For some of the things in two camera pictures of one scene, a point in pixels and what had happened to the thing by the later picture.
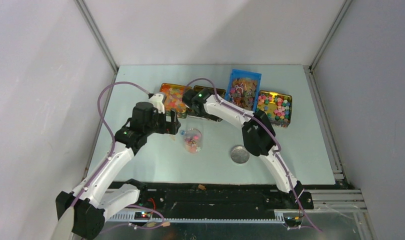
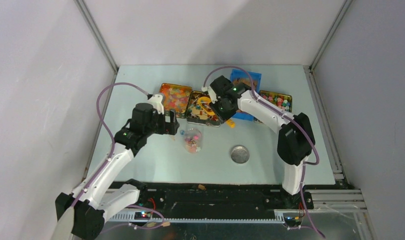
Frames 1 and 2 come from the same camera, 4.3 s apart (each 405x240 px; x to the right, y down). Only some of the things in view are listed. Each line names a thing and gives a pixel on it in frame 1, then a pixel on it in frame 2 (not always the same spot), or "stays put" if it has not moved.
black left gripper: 166,127 stays put
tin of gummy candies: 174,94 stays put
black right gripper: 215,118 to 222,117
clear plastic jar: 193,140 stays put
